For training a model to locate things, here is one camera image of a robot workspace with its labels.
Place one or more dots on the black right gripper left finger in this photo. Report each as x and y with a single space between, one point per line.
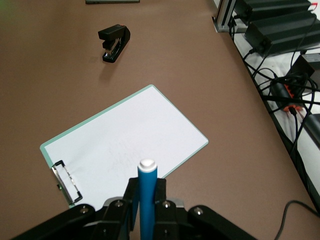
120 217

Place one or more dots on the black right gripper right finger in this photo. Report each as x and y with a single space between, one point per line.
165 220

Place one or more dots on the blue marker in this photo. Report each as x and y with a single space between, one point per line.
147 195

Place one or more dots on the white paper sheet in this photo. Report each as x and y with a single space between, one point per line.
125 130

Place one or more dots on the mint green clipboard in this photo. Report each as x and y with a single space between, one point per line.
47 155

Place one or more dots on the black orange power strip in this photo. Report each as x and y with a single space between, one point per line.
282 92

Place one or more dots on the black stapler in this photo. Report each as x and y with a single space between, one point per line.
117 37

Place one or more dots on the small black adapter box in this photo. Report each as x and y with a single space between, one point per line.
307 65

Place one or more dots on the black power supply box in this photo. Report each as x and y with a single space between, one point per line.
282 35
275 7

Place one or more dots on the aluminium profile post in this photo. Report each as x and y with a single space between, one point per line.
223 15

